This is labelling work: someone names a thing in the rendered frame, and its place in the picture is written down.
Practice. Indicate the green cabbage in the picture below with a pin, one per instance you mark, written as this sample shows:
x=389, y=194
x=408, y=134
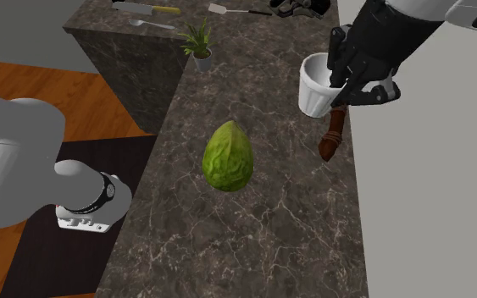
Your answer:
x=227, y=159

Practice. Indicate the silver spoon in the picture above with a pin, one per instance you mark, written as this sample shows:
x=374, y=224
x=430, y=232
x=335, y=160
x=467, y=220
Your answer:
x=151, y=24

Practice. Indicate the black cluttered object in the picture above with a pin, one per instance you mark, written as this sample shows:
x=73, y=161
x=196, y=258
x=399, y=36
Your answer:
x=300, y=7

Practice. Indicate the small potted green plant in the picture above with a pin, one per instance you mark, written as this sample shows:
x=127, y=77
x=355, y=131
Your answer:
x=200, y=46

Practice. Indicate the white ribbed cup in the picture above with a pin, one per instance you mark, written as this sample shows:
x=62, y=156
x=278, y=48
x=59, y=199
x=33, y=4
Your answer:
x=314, y=88

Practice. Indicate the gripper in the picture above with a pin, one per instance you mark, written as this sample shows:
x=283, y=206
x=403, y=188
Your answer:
x=384, y=37

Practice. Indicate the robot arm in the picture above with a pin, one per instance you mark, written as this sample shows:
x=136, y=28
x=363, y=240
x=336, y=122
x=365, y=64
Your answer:
x=15, y=165

